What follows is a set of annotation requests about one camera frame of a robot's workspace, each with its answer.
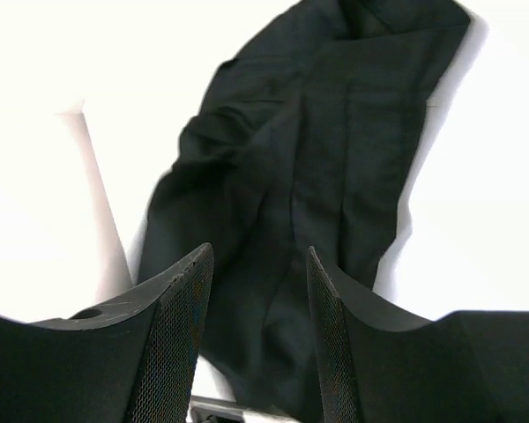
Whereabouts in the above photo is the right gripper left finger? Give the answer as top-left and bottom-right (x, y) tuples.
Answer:
(0, 244), (213, 422)

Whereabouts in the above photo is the black skirt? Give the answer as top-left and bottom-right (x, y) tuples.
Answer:
(138, 1), (470, 422)

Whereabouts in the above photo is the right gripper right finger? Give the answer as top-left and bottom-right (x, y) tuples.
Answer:
(307, 249), (529, 422)

